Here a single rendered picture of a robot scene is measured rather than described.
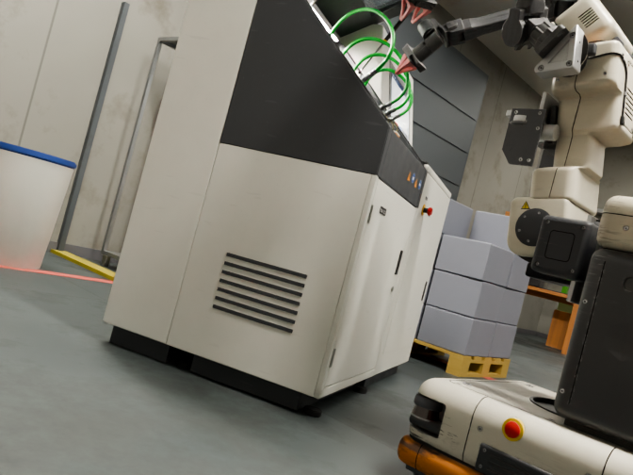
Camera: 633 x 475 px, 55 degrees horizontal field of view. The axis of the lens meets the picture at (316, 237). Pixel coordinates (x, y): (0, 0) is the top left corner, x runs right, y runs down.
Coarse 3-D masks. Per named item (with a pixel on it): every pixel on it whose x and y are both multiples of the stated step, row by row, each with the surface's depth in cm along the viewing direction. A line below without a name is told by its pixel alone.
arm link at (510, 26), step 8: (520, 0) 163; (528, 0) 160; (536, 0) 160; (512, 8) 163; (520, 8) 161; (528, 8) 161; (536, 8) 162; (544, 8) 164; (512, 16) 163; (520, 16) 161; (544, 16) 165; (504, 24) 166; (512, 24) 164; (520, 24) 161; (504, 32) 167; (512, 32) 164; (520, 32) 162; (504, 40) 168; (512, 40) 165; (520, 40) 163
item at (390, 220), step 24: (384, 192) 204; (384, 216) 211; (408, 216) 244; (384, 240) 219; (360, 264) 198; (384, 264) 227; (360, 288) 205; (384, 288) 236; (360, 312) 212; (384, 312) 246; (360, 336) 219; (336, 360) 199; (360, 360) 228
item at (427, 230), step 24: (360, 48) 274; (384, 48) 274; (384, 72) 274; (384, 96) 274; (432, 192) 277; (432, 216) 290; (432, 240) 305; (408, 264) 264; (432, 264) 321; (408, 288) 276; (408, 312) 289; (384, 336) 257; (408, 336) 304; (384, 360) 267; (360, 384) 261
